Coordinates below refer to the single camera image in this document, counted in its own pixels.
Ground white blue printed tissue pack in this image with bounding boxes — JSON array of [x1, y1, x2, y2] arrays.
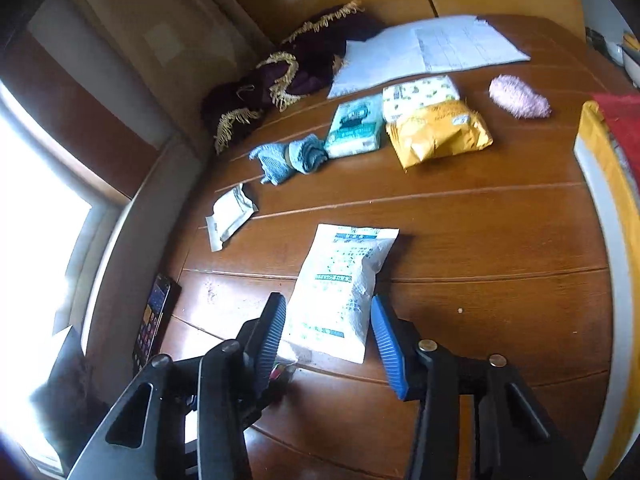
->
[[283, 223, 399, 365]]

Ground small light blue cloth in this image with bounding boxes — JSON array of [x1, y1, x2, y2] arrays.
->
[[248, 133, 329, 185]]

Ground teal bear tissue pack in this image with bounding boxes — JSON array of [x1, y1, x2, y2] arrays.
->
[[324, 93, 384, 159]]

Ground yellow orange tissue pack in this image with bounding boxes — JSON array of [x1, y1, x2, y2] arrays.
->
[[386, 100, 494, 169]]

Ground lemon print tissue pack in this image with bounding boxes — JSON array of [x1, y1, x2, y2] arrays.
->
[[382, 75, 460, 124]]

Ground pink fluffy soft ball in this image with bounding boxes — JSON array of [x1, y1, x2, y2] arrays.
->
[[488, 75, 551, 119]]

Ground dark red tissue pack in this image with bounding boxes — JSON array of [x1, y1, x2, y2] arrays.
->
[[593, 93, 640, 183]]

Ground coloured pens bundle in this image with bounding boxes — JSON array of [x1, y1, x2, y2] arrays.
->
[[269, 363, 296, 387]]

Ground black smartphone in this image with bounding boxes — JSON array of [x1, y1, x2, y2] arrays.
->
[[132, 273, 181, 376]]

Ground small white wipes packet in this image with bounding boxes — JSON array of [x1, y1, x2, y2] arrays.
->
[[205, 183, 258, 252]]

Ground dark purple gold-fringed cloth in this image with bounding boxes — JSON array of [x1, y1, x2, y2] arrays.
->
[[201, 0, 385, 155]]

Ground white paper sheets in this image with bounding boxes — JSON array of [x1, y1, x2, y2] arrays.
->
[[328, 15, 530, 99]]

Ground white electric cooking pot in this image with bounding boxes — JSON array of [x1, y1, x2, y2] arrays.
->
[[620, 32, 640, 88]]

